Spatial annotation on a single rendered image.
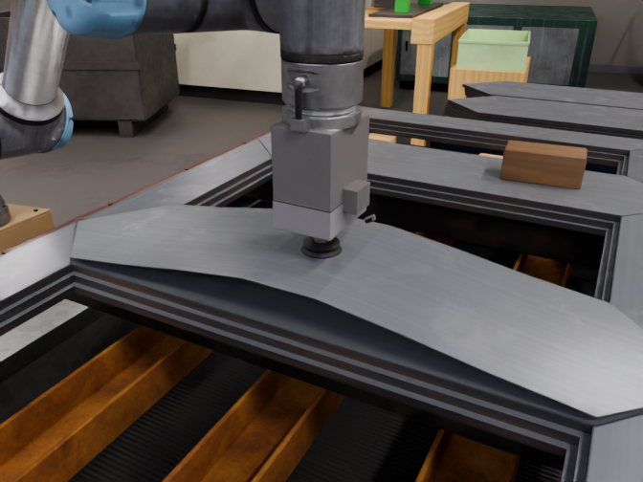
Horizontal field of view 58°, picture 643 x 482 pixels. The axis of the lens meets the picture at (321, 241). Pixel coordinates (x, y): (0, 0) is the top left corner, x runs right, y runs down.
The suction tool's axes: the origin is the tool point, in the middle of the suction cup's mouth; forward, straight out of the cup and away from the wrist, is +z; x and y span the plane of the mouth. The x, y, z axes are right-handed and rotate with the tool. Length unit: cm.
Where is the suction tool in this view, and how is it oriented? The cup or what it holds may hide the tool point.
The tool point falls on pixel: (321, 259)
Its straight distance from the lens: 61.5
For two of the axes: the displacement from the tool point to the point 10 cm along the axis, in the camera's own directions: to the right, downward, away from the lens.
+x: -8.8, -2.1, 4.2
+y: 4.7, -3.9, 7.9
